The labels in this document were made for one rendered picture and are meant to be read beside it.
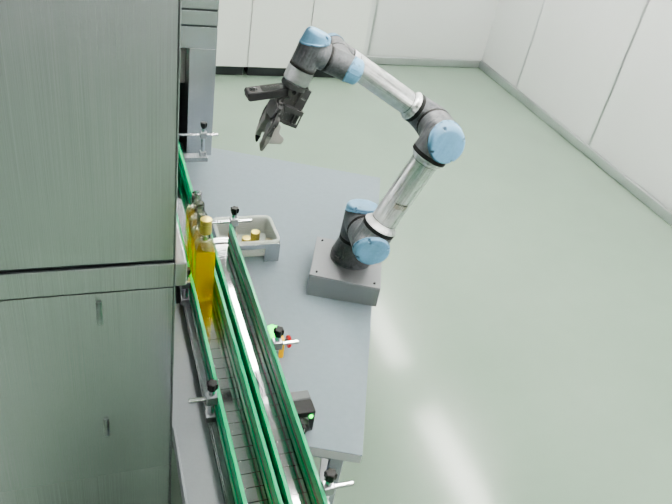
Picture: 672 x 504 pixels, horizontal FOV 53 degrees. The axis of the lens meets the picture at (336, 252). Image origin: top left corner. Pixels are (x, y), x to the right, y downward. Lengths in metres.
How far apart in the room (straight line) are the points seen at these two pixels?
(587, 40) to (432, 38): 1.63
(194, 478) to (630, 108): 4.69
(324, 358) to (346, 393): 0.15
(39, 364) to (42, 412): 0.15
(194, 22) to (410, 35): 4.25
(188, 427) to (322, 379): 0.50
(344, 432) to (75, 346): 0.81
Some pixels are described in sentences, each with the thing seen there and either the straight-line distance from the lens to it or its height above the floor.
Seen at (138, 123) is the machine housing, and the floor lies 1.70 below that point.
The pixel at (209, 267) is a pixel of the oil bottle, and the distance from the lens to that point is 2.00.
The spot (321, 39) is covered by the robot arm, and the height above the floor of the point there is 1.66.
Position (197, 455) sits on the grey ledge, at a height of 0.88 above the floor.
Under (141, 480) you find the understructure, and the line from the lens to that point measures 1.87.
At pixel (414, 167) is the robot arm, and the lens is 2.09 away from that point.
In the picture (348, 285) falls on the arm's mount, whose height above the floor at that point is 0.82.
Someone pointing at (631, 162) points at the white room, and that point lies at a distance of 5.65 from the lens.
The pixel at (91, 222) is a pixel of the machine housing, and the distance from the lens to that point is 1.31.
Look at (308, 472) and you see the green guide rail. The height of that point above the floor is 0.92.
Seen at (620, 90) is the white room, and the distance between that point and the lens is 5.78.
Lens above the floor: 2.23
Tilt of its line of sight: 35 degrees down
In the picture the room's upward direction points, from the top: 11 degrees clockwise
